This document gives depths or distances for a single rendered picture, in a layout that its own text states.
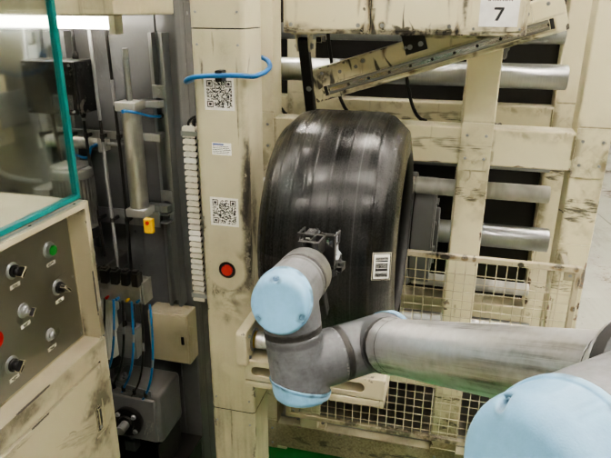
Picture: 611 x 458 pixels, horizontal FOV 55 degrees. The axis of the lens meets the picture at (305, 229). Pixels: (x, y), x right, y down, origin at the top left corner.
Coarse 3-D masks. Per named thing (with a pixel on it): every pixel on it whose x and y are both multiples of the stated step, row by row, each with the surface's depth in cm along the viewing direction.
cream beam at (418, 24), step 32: (288, 0) 152; (320, 0) 150; (352, 0) 148; (384, 0) 146; (416, 0) 144; (448, 0) 143; (480, 0) 141; (288, 32) 155; (320, 32) 153; (352, 32) 151; (384, 32) 149; (416, 32) 147; (448, 32) 145; (480, 32) 143; (512, 32) 142
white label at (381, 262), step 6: (372, 258) 121; (378, 258) 121; (384, 258) 121; (390, 258) 122; (372, 264) 121; (378, 264) 122; (384, 264) 122; (390, 264) 122; (372, 270) 122; (378, 270) 122; (384, 270) 122; (372, 276) 122; (378, 276) 122; (384, 276) 123
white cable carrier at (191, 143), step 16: (192, 128) 144; (192, 144) 150; (192, 160) 146; (192, 176) 148; (192, 192) 149; (192, 208) 151; (192, 224) 153; (192, 240) 154; (192, 256) 156; (192, 272) 158
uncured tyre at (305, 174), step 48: (288, 144) 130; (336, 144) 127; (384, 144) 127; (288, 192) 124; (336, 192) 122; (384, 192) 122; (288, 240) 124; (384, 240) 122; (336, 288) 124; (384, 288) 126
